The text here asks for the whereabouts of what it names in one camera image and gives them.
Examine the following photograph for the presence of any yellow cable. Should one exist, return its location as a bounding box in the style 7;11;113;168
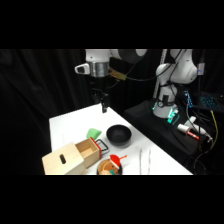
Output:
210;109;220;141

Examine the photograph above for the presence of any white cylinder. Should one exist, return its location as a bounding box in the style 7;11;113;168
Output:
176;123;191;133

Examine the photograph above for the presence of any black robot stand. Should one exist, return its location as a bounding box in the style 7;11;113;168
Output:
123;98;208;157

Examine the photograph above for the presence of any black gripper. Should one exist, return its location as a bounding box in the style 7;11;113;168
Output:
90;76;110;114

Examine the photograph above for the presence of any blue lit device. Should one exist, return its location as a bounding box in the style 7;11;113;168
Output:
183;89;194;109

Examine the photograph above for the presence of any black bowl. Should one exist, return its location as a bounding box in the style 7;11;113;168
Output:
105;124;133;147

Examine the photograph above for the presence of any green lit control box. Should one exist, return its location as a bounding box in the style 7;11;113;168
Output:
167;109;180;125

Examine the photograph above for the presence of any light wooden box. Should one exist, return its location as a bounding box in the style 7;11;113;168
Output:
41;141;88;176

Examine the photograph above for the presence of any wooden drawer with red edge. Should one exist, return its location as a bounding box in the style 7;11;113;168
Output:
74;137;101;169

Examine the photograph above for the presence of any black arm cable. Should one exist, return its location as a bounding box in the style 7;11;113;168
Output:
125;49;185;83

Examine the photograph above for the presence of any red marker pen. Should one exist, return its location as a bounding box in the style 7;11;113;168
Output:
186;130;200;141

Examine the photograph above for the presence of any tan wrist camera box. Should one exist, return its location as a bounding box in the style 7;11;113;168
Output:
107;68;128;82

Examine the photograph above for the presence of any black curtain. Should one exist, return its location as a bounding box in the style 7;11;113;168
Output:
0;49;224;176

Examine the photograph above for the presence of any steel bowl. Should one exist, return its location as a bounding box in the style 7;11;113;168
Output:
96;159;124;176

